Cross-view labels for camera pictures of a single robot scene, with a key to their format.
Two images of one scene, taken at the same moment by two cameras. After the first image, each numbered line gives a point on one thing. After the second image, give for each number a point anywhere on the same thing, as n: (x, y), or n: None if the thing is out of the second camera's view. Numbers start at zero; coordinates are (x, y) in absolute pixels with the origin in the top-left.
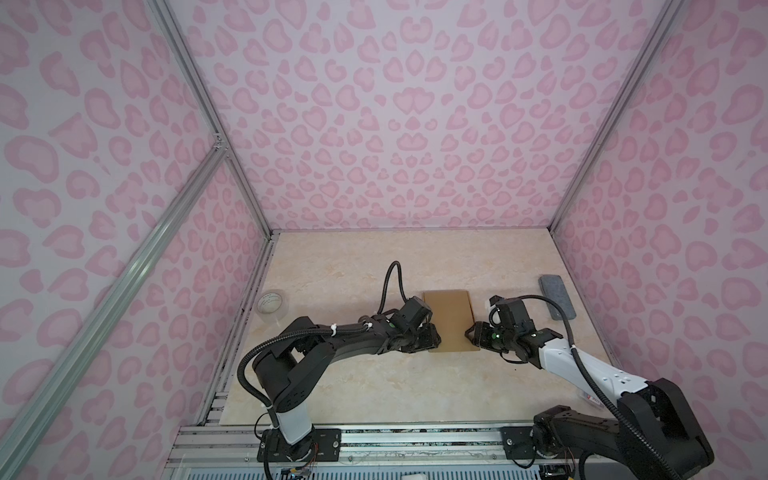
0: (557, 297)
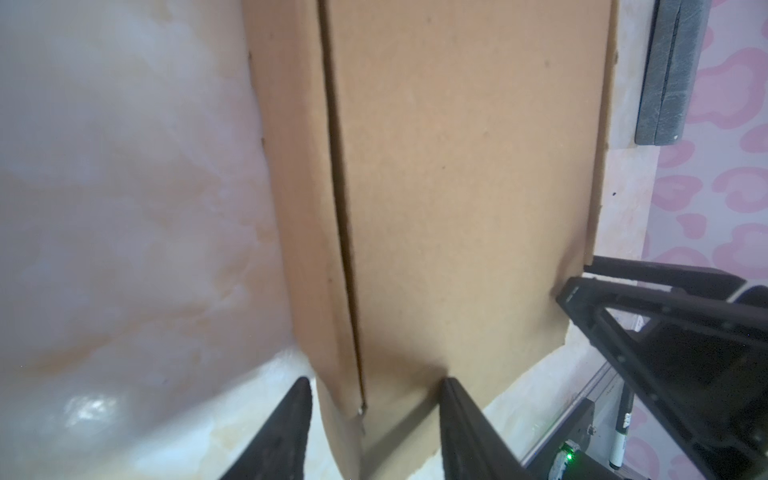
0: (675, 50)
